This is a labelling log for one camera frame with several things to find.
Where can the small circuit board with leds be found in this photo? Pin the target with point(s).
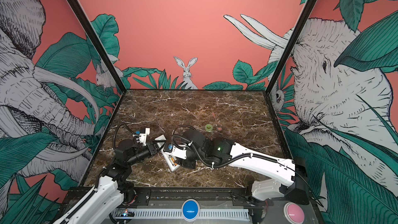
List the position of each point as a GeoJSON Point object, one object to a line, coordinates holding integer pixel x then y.
{"type": "Point", "coordinates": [124, 213]}

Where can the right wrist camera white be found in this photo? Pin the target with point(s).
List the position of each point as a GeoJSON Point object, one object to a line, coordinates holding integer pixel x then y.
{"type": "Point", "coordinates": [174, 151]}

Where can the white remote control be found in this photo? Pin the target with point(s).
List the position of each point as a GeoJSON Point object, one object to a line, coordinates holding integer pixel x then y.
{"type": "Point", "coordinates": [170, 160]}

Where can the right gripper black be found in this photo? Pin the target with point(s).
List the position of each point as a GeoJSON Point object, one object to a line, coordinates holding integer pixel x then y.
{"type": "Point", "coordinates": [185, 164]}

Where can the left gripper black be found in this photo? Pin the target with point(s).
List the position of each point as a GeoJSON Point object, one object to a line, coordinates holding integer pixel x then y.
{"type": "Point", "coordinates": [151, 149]}

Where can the black front mounting rail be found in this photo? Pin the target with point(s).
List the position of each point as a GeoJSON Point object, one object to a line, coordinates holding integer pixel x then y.
{"type": "Point", "coordinates": [146, 196]}

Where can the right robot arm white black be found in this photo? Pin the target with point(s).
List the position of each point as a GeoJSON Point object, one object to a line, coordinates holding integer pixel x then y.
{"type": "Point", "coordinates": [286, 177]}

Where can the blue push button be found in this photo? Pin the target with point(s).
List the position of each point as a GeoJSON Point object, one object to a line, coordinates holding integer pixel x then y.
{"type": "Point", "coordinates": [190, 210]}

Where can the pink push button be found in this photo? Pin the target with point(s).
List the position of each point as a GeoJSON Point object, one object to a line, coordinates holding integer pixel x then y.
{"type": "Point", "coordinates": [293, 213]}

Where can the green tape roll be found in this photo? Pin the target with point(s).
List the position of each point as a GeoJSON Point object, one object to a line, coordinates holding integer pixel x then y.
{"type": "Point", "coordinates": [209, 127]}

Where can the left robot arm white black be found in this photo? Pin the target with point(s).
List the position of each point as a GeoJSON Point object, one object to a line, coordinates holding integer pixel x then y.
{"type": "Point", "coordinates": [111, 188]}

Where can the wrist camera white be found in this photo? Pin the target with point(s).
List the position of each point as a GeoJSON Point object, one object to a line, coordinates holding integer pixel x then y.
{"type": "Point", "coordinates": [141, 135]}
{"type": "Point", "coordinates": [174, 151]}

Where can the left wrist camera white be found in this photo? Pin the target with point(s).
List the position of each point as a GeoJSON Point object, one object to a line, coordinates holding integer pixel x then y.
{"type": "Point", "coordinates": [141, 135]}

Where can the white slotted cable duct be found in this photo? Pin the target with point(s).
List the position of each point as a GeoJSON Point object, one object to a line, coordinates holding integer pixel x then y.
{"type": "Point", "coordinates": [173, 213]}

